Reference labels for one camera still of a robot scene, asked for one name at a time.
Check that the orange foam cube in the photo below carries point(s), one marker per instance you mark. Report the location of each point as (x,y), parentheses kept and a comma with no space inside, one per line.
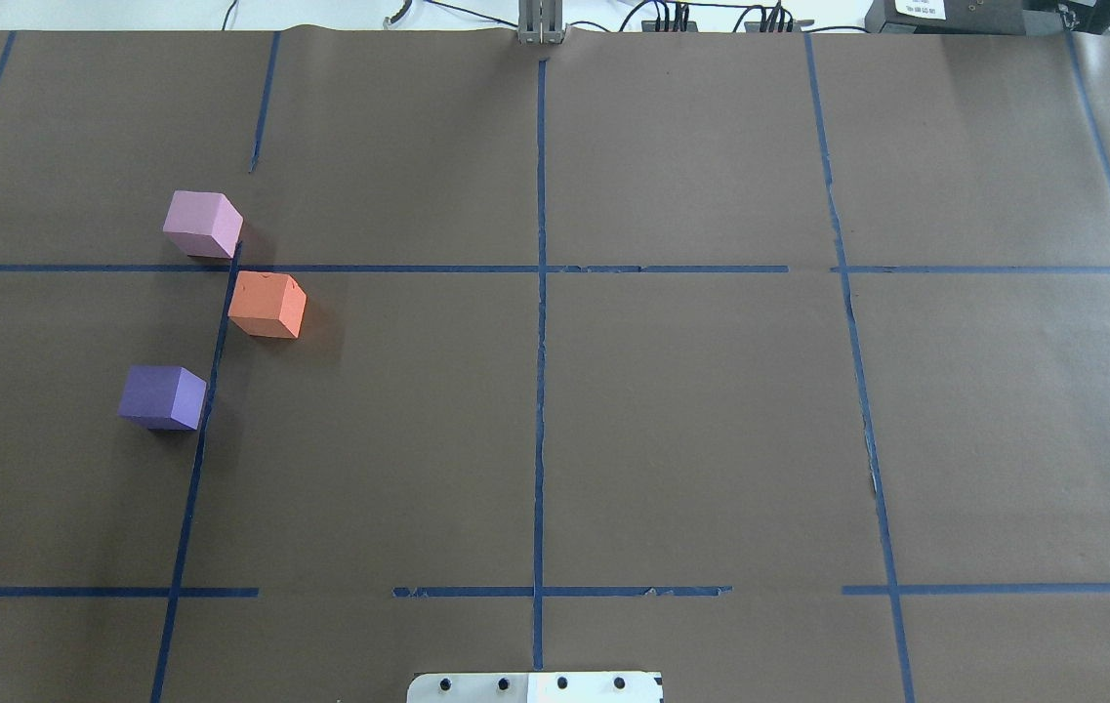
(268,304)

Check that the brown paper table cover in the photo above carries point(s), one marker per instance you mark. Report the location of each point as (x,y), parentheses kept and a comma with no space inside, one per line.
(779,366)

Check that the pink foam cube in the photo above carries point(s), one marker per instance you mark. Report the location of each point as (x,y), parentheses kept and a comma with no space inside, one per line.
(203,224)

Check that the purple foam cube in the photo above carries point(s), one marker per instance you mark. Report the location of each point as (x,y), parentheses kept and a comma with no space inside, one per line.
(162,398)

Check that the black device box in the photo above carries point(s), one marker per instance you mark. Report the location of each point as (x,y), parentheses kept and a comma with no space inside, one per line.
(1010,18)

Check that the grey aluminium post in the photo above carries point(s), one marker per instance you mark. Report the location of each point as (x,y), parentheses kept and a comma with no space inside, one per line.
(540,22)

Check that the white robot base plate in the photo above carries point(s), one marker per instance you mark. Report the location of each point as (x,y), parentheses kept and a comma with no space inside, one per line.
(567,686)

